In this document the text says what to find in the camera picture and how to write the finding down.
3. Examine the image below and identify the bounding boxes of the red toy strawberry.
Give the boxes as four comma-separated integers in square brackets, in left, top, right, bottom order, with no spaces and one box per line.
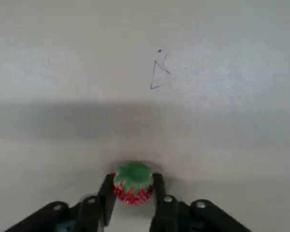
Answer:
[113,162,154,206]

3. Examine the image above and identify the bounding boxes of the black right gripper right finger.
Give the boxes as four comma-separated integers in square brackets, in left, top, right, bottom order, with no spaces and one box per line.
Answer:
[148,172,252,232]

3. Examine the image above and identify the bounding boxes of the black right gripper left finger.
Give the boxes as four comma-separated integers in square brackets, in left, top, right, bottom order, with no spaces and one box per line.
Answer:
[4,173,117,232]

